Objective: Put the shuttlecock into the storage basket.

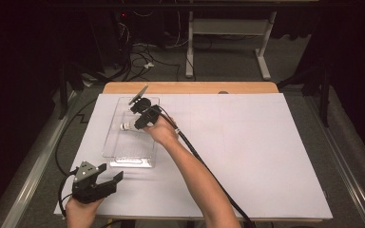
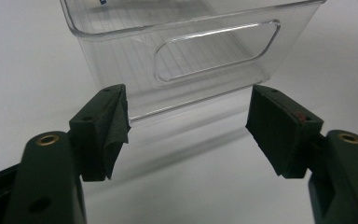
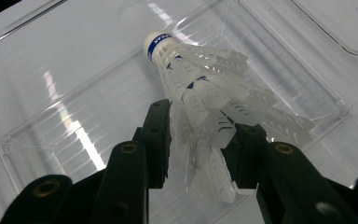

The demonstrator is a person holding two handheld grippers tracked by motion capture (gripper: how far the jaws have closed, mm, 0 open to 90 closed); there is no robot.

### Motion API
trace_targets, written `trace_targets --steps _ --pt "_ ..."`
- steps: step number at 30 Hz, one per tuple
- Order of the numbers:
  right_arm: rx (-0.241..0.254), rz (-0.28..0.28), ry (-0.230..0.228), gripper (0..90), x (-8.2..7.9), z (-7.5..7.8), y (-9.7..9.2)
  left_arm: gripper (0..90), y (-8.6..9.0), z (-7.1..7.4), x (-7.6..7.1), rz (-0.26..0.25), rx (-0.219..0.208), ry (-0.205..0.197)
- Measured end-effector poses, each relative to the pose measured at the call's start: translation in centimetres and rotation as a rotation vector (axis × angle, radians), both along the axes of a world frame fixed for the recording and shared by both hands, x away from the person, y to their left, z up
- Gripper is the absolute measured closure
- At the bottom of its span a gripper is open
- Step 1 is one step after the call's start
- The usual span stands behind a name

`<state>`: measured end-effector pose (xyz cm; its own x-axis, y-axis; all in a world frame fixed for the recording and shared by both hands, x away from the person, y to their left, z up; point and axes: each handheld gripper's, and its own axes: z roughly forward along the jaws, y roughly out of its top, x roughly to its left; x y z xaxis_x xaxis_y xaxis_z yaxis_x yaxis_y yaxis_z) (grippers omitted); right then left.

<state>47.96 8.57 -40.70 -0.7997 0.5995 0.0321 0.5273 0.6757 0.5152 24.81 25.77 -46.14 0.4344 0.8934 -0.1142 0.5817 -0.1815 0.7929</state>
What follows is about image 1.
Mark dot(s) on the white table cover board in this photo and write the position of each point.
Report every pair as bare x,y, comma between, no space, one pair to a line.
266,158

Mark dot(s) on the dark equipment case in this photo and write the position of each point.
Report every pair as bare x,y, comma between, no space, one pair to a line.
114,38

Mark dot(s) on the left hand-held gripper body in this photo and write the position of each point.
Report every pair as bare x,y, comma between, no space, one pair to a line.
85,190

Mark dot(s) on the person's right hand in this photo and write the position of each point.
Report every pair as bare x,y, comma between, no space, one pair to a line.
163,133

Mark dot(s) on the clear plastic bin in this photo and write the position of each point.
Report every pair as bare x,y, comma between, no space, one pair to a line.
130,148

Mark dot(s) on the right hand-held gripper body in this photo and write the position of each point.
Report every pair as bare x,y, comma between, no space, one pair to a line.
152,114

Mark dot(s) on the black tripod stand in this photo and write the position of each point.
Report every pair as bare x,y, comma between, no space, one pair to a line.
64,95
324,101

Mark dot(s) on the white metal stand frame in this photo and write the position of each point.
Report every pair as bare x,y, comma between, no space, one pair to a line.
228,27

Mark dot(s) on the dark curtain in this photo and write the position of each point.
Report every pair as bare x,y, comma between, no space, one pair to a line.
361,63
12,79

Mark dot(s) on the white plug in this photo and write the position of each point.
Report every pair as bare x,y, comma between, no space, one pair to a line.
149,65

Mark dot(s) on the aluminium floor rail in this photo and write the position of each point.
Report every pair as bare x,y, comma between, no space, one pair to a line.
28,193
345,177

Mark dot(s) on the person's left hand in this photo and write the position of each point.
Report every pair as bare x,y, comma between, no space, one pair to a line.
82,215

